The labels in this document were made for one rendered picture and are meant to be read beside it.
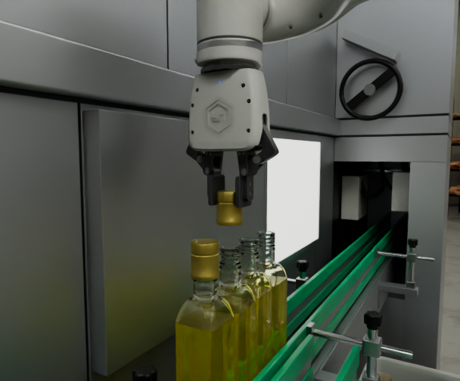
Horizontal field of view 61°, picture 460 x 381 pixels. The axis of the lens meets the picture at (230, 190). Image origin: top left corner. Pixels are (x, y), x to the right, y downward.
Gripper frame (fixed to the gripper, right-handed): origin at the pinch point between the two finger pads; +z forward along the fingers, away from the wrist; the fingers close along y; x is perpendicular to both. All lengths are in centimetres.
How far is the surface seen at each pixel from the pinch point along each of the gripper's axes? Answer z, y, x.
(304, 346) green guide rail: 25.4, 6.2, 12.3
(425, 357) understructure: 67, 18, 104
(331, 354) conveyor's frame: 34.4, 5.8, 28.5
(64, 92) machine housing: -11.8, -12.8, -15.1
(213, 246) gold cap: 6.0, 1.8, -6.6
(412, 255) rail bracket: 26, 14, 83
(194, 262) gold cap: 7.9, -0.3, -7.7
